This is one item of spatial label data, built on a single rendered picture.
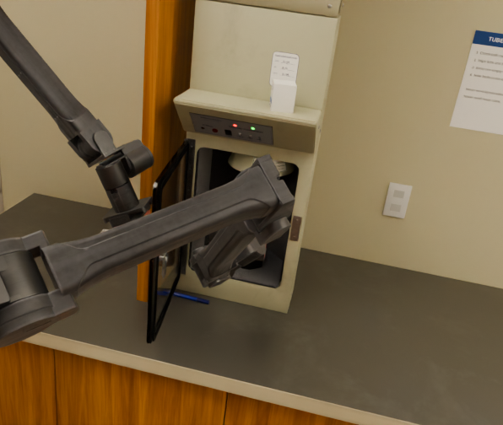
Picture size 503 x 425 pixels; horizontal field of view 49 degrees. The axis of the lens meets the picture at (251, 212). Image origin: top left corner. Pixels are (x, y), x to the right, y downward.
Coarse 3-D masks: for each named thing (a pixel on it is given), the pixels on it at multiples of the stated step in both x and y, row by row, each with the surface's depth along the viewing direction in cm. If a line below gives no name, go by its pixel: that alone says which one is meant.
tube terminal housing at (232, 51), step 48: (192, 48) 127; (240, 48) 124; (288, 48) 122; (240, 96) 129; (240, 144) 134; (192, 192) 142; (288, 240) 141; (192, 288) 153; (240, 288) 150; (288, 288) 147
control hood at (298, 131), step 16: (176, 96) 122; (192, 96) 123; (208, 96) 125; (224, 96) 127; (192, 112) 123; (208, 112) 121; (224, 112) 120; (240, 112) 118; (256, 112) 118; (272, 112) 119; (304, 112) 122; (320, 112) 125; (192, 128) 130; (288, 128) 120; (304, 128) 118; (288, 144) 127; (304, 144) 125
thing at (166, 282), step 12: (180, 168) 128; (156, 180) 108; (168, 180) 117; (180, 180) 131; (156, 192) 107; (168, 192) 119; (180, 192) 133; (168, 204) 121; (168, 252) 129; (168, 264) 131; (168, 276) 134; (168, 288) 136; (156, 312) 126
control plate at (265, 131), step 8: (192, 120) 126; (200, 120) 125; (208, 120) 124; (216, 120) 123; (224, 120) 123; (232, 120) 122; (200, 128) 129; (208, 128) 128; (216, 128) 127; (224, 128) 126; (232, 128) 125; (240, 128) 125; (248, 128) 124; (256, 128) 123; (264, 128) 122; (272, 128) 121; (224, 136) 130; (232, 136) 129; (256, 136) 126; (264, 136) 125; (272, 136) 124; (272, 144) 128
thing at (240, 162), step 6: (234, 156) 141; (240, 156) 139; (246, 156) 138; (252, 156) 137; (228, 162) 143; (234, 162) 140; (240, 162) 139; (246, 162) 138; (252, 162) 137; (276, 162) 138; (282, 162) 139; (234, 168) 140; (240, 168) 139; (246, 168) 138; (282, 168) 139; (288, 168) 141; (294, 168) 144; (282, 174) 139; (288, 174) 140
